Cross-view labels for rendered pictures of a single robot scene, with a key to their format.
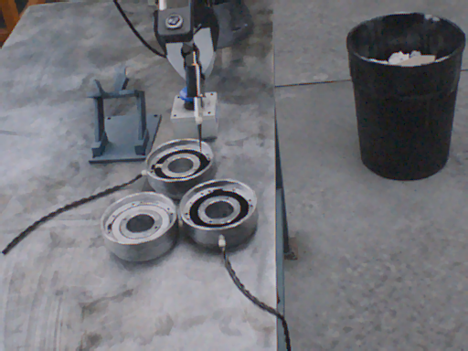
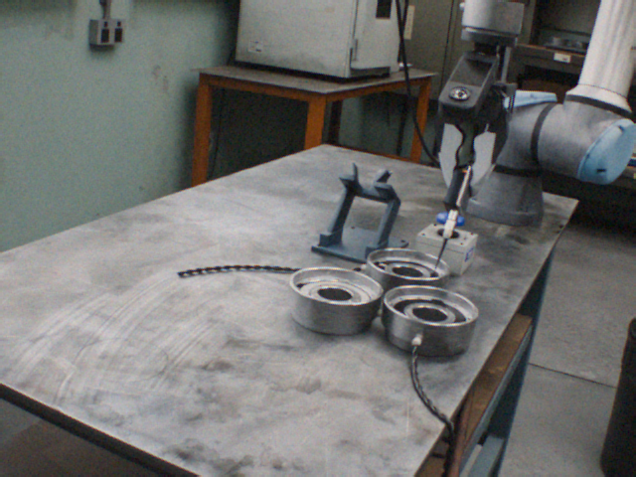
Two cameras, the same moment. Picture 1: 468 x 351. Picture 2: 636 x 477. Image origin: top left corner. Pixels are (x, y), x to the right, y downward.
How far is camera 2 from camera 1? 0.31 m
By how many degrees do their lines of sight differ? 17
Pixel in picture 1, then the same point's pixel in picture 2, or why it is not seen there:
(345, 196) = not seen: outside the picture
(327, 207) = not seen: outside the picture
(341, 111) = (596, 411)
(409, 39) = not seen: outside the picture
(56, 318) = (196, 337)
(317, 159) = (554, 445)
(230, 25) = (519, 203)
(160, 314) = (310, 376)
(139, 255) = (317, 318)
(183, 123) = (428, 245)
